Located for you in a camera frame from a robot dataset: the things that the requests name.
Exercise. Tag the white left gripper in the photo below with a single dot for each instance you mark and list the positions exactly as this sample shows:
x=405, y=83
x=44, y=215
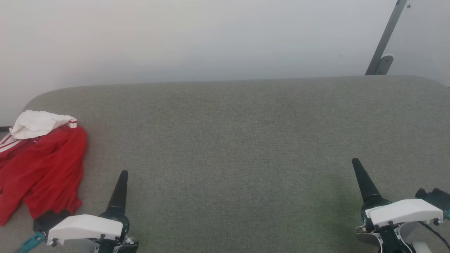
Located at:
x=84, y=226

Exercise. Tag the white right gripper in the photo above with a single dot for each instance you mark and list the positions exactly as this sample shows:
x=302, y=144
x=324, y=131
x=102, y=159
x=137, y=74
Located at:
x=404, y=211

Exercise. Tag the red and white jersey shirt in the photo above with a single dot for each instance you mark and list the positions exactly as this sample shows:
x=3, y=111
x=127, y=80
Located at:
x=42, y=168

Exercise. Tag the grey-green fabric sofa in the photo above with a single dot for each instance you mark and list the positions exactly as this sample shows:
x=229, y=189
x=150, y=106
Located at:
x=228, y=158

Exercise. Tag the grey metal pole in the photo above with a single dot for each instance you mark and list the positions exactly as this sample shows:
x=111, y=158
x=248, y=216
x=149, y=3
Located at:
x=386, y=35

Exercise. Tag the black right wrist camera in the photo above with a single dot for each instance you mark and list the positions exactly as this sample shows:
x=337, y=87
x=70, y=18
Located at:
x=437, y=198

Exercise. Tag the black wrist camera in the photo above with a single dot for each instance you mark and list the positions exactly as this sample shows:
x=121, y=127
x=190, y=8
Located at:
x=437, y=198
x=49, y=221

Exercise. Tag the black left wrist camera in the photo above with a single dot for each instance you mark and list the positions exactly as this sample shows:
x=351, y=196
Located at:
x=49, y=221

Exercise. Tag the teal right camera connector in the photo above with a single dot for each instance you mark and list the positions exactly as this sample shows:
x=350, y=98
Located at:
x=447, y=213

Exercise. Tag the teal camera connector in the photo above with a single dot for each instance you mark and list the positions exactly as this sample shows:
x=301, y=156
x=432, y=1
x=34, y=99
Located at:
x=33, y=241
x=447, y=213

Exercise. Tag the teal left camera connector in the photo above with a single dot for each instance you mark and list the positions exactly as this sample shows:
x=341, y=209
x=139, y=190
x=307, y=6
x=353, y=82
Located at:
x=33, y=241

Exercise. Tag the grey metal bracket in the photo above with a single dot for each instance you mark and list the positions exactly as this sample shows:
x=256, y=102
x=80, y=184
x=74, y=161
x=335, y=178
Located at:
x=385, y=65

